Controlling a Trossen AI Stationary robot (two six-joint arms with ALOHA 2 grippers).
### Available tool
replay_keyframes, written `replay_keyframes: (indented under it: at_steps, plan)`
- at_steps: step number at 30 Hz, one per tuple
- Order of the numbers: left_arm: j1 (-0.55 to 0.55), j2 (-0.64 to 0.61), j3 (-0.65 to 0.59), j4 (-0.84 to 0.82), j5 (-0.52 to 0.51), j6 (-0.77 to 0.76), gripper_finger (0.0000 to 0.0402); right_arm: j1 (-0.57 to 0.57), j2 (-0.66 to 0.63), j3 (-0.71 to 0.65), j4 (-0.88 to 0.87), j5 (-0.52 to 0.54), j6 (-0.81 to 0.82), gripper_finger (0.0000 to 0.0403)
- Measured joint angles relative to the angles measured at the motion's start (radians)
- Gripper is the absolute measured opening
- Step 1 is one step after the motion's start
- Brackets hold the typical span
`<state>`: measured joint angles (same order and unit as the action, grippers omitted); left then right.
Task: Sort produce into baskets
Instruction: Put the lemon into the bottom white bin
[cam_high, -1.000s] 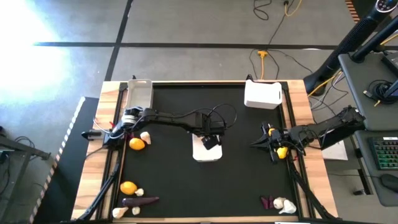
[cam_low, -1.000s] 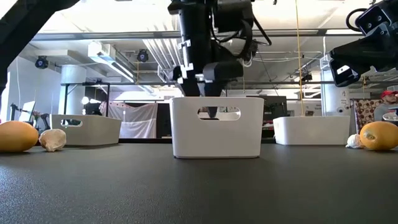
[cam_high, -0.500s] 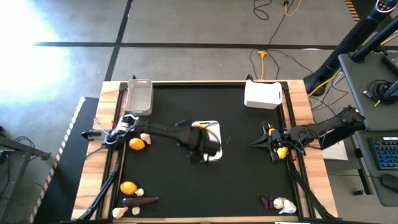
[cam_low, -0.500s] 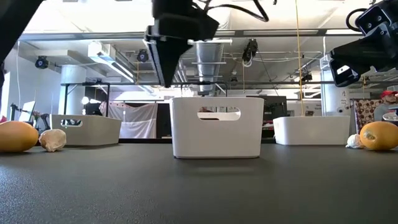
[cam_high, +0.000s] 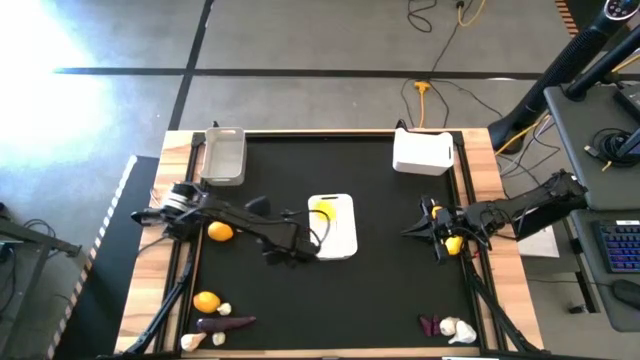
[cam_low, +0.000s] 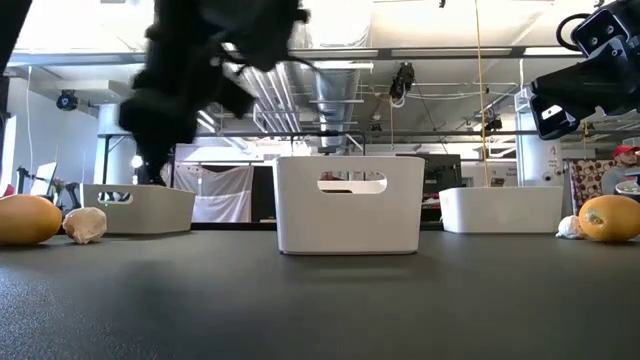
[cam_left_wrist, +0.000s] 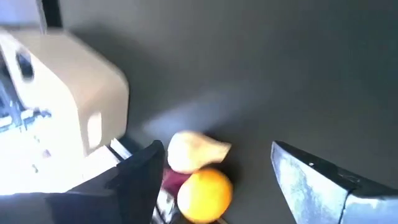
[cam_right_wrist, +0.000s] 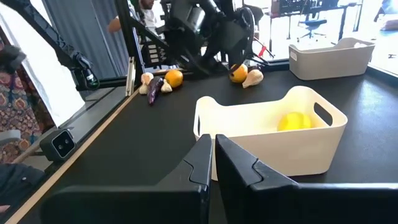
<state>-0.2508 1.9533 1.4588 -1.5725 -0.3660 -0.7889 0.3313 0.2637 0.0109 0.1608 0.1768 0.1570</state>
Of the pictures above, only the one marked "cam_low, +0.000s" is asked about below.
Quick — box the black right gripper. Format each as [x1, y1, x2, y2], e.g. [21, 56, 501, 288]
[529, 34, 640, 141]

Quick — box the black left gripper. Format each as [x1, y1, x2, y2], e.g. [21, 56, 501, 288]
[118, 0, 311, 186]

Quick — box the white plastic basket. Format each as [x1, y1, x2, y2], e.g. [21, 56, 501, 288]
[81, 183, 197, 236]
[272, 155, 426, 256]
[438, 185, 565, 235]

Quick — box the white garlic bulb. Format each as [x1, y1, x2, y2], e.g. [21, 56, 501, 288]
[555, 214, 587, 241]
[62, 206, 108, 246]

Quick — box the yellow lemon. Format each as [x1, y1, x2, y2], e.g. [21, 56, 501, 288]
[0, 193, 63, 247]
[578, 194, 640, 244]

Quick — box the white round column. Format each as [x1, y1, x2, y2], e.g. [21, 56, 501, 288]
[93, 103, 139, 186]
[514, 87, 565, 189]

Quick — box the polka dot patterned cloth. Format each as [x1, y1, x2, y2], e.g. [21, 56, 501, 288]
[567, 158, 617, 216]

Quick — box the white hanging sheet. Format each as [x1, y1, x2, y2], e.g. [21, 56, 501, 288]
[173, 163, 255, 224]

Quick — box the person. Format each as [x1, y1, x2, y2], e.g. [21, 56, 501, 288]
[599, 144, 640, 197]

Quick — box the grey round bin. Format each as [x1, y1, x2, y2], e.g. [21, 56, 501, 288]
[615, 178, 640, 197]

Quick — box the round black ceiling lamp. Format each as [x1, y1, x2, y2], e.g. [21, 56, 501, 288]
[55, 89, 80, 113]

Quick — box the black hanging ceiling device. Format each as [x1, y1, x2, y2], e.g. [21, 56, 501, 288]
[388, 61, 417, 109]

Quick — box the white computer screen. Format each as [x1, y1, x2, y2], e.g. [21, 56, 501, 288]
[28, 161, 59, 198]

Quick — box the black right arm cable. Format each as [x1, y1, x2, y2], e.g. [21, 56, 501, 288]
[555, 13, 592, 52]

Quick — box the yellow hanging cord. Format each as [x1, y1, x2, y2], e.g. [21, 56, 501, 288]
[472, 0, 491, 189]

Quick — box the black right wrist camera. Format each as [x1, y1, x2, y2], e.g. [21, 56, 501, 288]
[569, 7, 632, 57]

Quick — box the grey overhead frame beam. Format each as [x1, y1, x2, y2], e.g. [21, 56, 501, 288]
[7, 45, 586, 67]

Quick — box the black metal rack frame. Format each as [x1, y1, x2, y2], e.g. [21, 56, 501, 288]
[97, 129, 367, 189]

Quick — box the silver ceiling air duct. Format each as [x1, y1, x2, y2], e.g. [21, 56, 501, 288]
[299, 0, 375, 151]

